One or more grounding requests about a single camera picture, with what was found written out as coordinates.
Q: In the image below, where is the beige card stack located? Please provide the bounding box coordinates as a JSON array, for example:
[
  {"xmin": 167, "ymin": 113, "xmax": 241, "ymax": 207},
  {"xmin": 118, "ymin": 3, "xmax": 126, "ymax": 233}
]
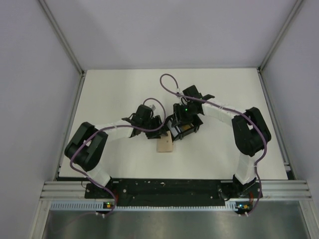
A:
[{"xmin": 157, "ymin": 131, "xmax": 173, "ymax": 153}]

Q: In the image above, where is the black card holder box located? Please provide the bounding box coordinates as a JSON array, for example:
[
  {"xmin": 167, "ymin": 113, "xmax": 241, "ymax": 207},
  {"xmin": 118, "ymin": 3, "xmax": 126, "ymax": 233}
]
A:
[{"xmin": 164, "ymin": 115, "xmax": 203, "ymax": 141}]

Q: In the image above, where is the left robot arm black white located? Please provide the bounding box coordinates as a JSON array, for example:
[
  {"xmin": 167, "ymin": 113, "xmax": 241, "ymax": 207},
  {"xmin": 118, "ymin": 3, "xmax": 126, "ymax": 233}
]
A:
[{"xmin": 64, "ymin": 105, "xmax": 163, "ymax": 198}]

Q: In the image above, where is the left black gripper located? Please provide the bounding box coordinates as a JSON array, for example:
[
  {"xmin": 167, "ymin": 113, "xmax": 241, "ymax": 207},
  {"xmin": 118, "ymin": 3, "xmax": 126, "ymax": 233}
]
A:
[{"xmin": 142, "ymin": 115, "xmax": 167, "ymax": 139}]

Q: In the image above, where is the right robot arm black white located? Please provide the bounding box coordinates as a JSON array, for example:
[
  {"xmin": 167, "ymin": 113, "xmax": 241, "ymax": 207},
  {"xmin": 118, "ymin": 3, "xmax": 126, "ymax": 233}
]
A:
[{"xmin": 172, "ymin": 85, "xmax": 272, "ymax": 197}]

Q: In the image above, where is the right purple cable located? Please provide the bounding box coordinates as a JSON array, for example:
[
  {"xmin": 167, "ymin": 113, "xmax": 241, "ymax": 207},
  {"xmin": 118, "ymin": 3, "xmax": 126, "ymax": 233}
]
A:
[{"xmin": 159, "ymin": 73, "xmax": 270, "ymax": 216}]

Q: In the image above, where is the aluminium corner post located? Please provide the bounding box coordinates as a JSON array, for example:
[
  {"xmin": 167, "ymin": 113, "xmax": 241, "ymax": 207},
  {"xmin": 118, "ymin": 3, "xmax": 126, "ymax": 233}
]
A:
[
  {"xmin": 258, "ymin": 0, "xmax": 306, "ymax": 72},
  {"xmin": 37, "ymin": 0, "xmax": 85, "ymax": 76}
]

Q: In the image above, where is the purple cable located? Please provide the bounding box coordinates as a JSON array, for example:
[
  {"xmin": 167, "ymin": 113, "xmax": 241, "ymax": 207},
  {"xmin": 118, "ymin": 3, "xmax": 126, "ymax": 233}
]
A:
[
  {"xmin": 159, "ymin": 73, "xmax": 270, "ymax": 216},
  {"xmin": 69, "ymin": 97, "xmax": 167, "ymax": 217}
]

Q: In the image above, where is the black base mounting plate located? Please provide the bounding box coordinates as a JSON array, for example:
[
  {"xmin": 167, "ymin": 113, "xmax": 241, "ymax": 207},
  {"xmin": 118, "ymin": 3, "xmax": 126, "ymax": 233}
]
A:
[{"xmin": 85, "ymin": 178, "xmax": 260, "ymax": 207}]

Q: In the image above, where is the aluminium frame rail front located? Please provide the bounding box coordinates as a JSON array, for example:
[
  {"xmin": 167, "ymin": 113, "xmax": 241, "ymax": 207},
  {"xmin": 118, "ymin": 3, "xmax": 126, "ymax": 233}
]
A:
[{"xmin": 40, "ymin": 180, "xmax": 312, "ymax": 201}]

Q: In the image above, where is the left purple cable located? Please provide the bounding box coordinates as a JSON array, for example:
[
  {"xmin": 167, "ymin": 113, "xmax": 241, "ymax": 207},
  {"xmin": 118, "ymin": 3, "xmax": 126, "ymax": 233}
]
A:
[{"xmin": 69, "ymin": 97, "xmax": 167, "ymax": 217}]

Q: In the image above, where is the left aluminium corner post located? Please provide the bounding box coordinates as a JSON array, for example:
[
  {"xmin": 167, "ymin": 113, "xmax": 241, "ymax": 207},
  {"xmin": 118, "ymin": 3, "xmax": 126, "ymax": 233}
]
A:
[{"xmin": 37, "ymin": 0, "xmax": 85, "ymax": 76}]

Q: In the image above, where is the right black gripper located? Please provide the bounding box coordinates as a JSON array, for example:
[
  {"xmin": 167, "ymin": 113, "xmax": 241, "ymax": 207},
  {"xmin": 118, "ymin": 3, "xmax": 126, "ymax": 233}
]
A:
[{"xmin": 171, "ymin": 103, "xmax": 195, "ymax": 128}]

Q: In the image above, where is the right aluminium corner post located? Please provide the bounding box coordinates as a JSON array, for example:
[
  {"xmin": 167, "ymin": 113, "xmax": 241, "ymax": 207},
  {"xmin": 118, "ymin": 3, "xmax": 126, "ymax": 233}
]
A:
[{"xmin": 258, "ymin": 0, "xmax": 306, "ymax": 72}]

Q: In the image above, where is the grey slotted cable duct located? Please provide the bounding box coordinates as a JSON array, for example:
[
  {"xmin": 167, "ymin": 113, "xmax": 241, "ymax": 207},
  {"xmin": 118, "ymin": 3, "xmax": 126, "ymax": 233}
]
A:
[{"xmin": 50, "ymin": 201, "xmax": 243, "ymax": 212}]

